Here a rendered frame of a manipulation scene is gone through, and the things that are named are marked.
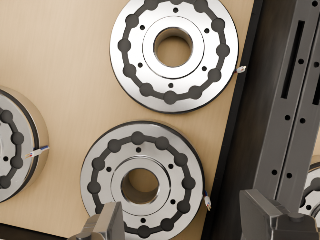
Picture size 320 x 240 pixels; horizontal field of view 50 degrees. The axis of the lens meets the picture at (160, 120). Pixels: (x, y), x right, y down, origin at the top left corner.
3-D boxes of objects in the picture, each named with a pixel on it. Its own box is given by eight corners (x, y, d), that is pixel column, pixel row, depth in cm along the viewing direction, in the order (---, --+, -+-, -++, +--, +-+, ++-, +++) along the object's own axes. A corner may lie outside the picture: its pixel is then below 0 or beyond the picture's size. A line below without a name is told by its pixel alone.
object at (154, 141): (189, 254, 28) (189, 257, 28) (71, 228, 29) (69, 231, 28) (215, 136, 28) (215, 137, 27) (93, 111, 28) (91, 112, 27)
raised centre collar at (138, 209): (164, 220, 28) (164, 223, 27) (105, 207, 28) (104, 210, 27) (176, 162, 27) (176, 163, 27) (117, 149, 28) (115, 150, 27)
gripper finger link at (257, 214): (269, 276, 12) (242, 234, 16) (287, 275, 12) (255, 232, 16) (265, 216, 12) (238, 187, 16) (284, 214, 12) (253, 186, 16)
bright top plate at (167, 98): (213, 128, 28) (213, 129, 27) (95, 89, 28) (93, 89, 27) (255, 6, 27) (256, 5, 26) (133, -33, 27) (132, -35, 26)
